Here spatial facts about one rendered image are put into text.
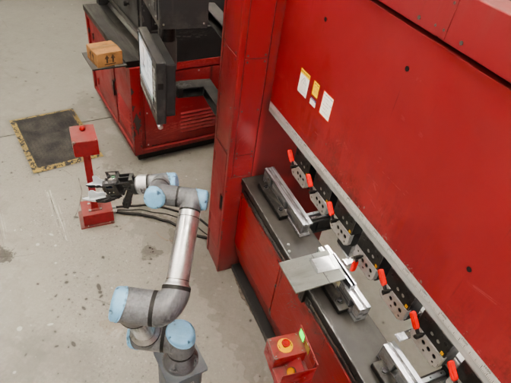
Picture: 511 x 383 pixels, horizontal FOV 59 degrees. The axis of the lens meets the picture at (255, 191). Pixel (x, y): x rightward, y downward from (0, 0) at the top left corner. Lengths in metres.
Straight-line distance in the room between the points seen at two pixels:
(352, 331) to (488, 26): 1.38
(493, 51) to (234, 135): 1.53
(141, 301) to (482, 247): 1.04
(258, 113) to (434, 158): 1.23
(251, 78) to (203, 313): 1.60
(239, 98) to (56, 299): 1.81
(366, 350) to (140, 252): 1.93
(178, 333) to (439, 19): 1.43
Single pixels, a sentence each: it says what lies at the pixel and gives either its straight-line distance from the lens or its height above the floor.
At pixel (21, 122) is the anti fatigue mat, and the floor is 0.01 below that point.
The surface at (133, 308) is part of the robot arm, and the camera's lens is 1.50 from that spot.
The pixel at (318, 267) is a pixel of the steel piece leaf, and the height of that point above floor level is 1.00.
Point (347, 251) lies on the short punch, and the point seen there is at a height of 1.13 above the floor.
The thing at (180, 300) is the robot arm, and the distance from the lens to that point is 1.50.
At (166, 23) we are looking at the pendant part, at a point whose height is 1.78.
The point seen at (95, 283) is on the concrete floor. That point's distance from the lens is 3.33.
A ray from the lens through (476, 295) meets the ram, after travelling 1.55.
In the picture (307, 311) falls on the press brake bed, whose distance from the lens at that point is 2.32.
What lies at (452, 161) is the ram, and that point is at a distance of 1.49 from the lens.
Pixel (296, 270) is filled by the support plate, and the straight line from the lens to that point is 2.13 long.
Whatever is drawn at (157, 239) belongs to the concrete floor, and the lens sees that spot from 3.54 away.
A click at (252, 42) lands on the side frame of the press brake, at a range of 2.29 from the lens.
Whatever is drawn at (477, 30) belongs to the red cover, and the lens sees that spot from 1.38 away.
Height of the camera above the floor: 2.62
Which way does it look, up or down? 41 degrees down
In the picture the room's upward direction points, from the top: 9 degrees clockwise
